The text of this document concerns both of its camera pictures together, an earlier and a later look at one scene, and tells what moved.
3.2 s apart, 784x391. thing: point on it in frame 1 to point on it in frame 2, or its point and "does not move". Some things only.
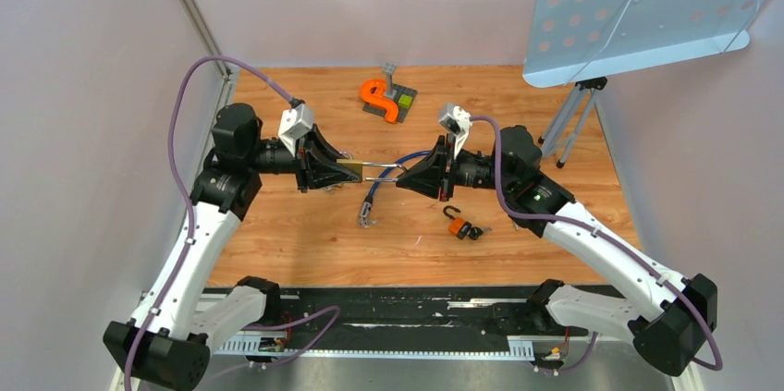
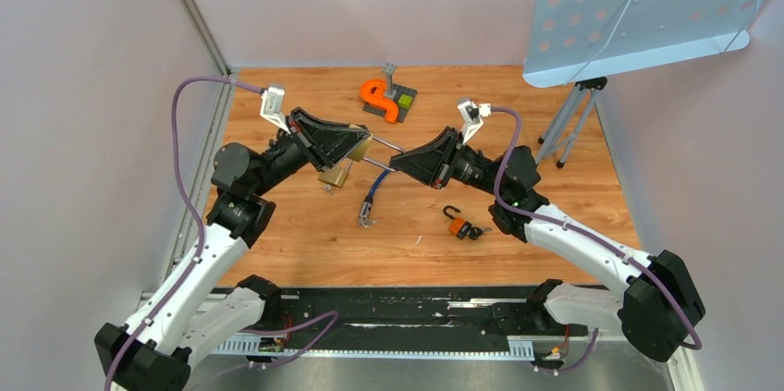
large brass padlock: x=356 y=166 to x=359 y=152
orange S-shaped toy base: x=378 y=99 does not move
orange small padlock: x=459 y=226 does not move
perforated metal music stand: x=605 y=12 does not move
